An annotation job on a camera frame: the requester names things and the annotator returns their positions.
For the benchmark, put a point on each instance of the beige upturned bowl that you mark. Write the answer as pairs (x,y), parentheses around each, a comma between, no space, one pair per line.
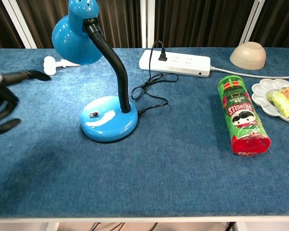
(248,56)

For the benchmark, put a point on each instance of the blue desk lamp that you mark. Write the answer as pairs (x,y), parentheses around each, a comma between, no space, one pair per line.
(108,120)

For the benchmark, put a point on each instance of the yellow-green snack packet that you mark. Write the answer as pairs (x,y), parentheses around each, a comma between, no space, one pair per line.
(285,102)

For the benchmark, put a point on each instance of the white plastic bone-shaped object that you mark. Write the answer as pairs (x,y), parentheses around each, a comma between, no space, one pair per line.
(51,64)

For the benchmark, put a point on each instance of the white flower-shaped plate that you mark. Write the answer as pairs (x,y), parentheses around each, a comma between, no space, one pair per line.
(263,97)

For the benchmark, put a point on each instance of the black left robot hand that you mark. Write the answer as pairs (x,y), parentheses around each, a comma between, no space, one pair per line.
(7,80)

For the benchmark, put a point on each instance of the green Pringles can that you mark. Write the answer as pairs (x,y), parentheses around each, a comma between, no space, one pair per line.
(243,115)

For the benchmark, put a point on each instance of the white power strip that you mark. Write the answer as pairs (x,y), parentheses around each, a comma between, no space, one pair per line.
(180,63)

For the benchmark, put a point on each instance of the blue table cloth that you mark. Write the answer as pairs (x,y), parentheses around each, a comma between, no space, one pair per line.
(144,168)

